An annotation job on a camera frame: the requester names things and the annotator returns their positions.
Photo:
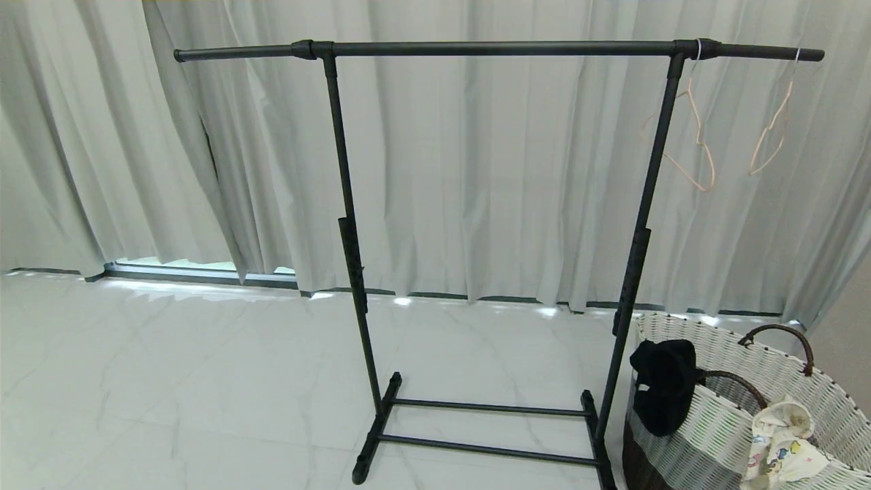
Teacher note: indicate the pink clothes hanger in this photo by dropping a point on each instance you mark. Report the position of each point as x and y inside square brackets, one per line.
[712, 173]
[782, 105]

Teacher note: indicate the cream printed garment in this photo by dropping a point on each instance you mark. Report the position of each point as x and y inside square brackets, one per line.
[782, 442]

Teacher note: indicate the window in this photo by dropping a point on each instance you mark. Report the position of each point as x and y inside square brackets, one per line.
[177, 272]

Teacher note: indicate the white curtain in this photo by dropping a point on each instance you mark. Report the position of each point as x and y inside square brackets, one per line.
[510, 177]
[68, 150]

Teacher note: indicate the white laundry basket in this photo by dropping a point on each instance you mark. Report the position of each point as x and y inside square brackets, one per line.
[714, 422]

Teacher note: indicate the black garment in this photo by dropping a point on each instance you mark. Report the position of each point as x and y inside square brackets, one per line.
[667, 388]

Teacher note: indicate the black clothes rack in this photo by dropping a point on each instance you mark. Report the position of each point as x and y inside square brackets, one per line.
[476, 48]

